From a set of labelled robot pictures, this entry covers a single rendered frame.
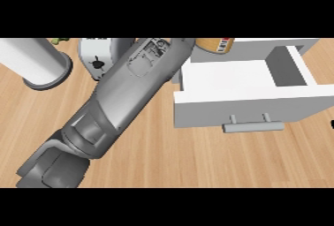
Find white cabinet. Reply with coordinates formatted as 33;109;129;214
171;37;321;85

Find orange can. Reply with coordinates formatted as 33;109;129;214
195;37;236;55

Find white toaster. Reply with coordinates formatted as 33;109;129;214
77;37;139;82

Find green vegetable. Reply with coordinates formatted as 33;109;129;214
50;37;71;45

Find white drawer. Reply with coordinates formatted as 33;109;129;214
173;45;334;129

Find grey drawer handle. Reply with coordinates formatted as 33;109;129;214
222;113;285;134

